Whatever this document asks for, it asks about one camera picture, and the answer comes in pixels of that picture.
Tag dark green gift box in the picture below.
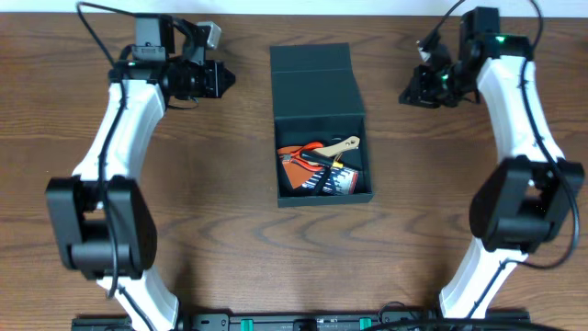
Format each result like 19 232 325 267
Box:
270 43 374 207

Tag red-handled cutting pliers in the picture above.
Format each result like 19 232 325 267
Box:
277 142 334 172

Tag orange scraper with wooden handle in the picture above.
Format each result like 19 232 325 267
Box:
277 136 361 195

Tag blue precision screwdriver set case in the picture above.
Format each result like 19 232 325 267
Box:
301 168 359 195

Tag small black-handled hammer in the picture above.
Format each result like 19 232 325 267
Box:
311 167 331 196

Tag black and yellow screwdriver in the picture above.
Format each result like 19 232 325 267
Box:
300 151 361 172

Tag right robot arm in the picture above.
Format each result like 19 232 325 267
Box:
399 6 585 321

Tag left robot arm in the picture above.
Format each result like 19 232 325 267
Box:
45 14 235 330

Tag black mounting rail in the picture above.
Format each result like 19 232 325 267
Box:
71 308 532 331

